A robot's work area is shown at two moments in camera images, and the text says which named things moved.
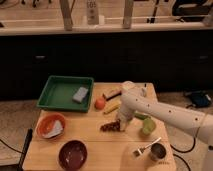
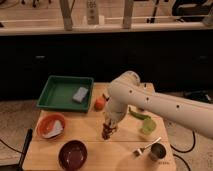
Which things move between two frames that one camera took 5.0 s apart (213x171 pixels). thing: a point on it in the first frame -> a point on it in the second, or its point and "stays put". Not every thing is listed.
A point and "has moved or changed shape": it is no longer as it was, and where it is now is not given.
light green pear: [148, 126] stays put
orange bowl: [47, 123] stays put
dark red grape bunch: [111, 127] has moved or changed shape
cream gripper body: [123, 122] -> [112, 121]
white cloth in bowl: [58, 128] stays put
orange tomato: [99, 104] stays put
